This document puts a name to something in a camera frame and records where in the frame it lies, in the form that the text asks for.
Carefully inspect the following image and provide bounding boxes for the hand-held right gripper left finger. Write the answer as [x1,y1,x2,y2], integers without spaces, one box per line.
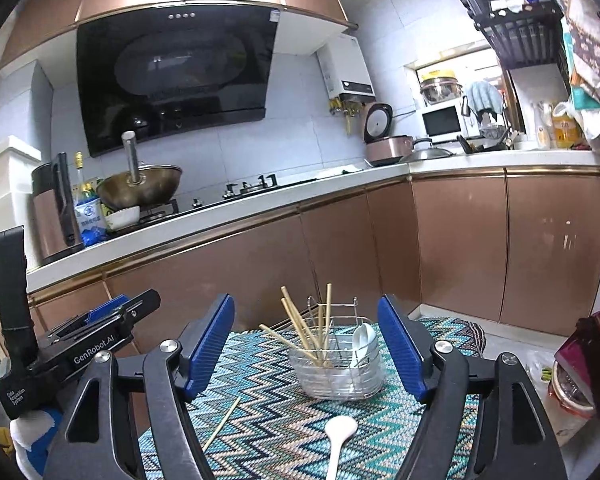
[42,292,237,480]

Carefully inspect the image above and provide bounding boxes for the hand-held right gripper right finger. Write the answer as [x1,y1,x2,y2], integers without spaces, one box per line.
[377,294,566,480]

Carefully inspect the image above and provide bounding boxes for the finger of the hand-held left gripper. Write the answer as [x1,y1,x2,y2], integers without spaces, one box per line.
[106,288,163,333]
[46,295,132,342]

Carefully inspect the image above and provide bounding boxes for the white ceramic spoon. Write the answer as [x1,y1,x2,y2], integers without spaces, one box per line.
[352,323,379,356]
[350,342,373,368]

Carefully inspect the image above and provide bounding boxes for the wire utensil holder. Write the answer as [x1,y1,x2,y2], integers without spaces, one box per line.
[287,296,387,401]

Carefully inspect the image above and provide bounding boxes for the pale pink spoon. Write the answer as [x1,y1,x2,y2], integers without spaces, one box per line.
[322,415,359,480]

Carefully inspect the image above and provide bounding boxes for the copper electric kettle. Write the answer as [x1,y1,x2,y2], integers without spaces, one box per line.
[30,152,83,263]

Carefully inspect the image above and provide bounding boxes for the blue and white bag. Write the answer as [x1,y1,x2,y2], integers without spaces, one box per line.
[74,195,107,248]

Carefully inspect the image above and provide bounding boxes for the white bowl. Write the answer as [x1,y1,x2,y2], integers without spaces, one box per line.
[105,205,142,230]

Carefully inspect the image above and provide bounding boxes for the zigzag knitted cloth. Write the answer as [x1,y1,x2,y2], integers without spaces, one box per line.
[137,316,487,480]

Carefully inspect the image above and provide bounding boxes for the metal wok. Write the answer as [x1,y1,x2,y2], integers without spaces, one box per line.
[96,131,183,211]

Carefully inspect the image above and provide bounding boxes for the clear plastic bag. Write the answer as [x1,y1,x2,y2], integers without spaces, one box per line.
[522,350,556,401]

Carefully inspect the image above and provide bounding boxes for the black gas stove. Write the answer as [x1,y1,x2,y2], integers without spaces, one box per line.
[130,172,321,226]

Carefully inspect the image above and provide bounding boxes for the copper kitchen cabinets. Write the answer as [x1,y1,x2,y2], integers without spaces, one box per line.
[0,165,600,376]

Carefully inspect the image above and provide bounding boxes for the metal pot lid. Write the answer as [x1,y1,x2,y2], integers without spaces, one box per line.
[400,139,455,163]

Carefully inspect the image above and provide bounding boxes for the copper rice cooker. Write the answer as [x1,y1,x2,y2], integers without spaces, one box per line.
[362,102,415,167]

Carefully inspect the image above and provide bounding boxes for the black frying pan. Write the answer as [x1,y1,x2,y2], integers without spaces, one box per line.
[455,127,516,153]

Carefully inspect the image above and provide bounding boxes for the white microwave oven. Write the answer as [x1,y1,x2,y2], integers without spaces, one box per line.
[420,102,465,143]

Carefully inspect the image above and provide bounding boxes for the black glass range hood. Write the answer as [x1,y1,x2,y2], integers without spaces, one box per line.
[75,4,281,158]

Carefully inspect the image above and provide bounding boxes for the steel steamer pot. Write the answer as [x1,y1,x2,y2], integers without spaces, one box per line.
[419,75,463,106]

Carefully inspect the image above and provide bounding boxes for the clear plastic bottle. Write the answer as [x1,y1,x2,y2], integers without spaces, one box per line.
[532,102,553,150]

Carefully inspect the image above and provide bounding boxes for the light blue towel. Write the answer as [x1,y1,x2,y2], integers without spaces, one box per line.
[464,80,506,123]

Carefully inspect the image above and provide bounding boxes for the yellow oil bottle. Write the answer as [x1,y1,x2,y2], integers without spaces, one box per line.
[551,102,581,150]

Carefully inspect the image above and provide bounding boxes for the copper hood cover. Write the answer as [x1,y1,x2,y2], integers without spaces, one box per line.
[0,0,361,71]

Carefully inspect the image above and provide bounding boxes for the white water heater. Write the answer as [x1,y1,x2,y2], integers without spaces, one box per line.
[316,34,377,111]

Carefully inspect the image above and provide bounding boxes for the white plastic bag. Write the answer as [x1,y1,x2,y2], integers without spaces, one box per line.
[570,87,600,153]

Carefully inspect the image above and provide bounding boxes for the hanging floral cloth bag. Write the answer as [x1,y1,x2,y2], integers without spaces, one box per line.
[562,0,600,106]

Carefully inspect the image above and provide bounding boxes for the black wall shelf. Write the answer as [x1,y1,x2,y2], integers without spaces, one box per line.
[432,0,566,68]

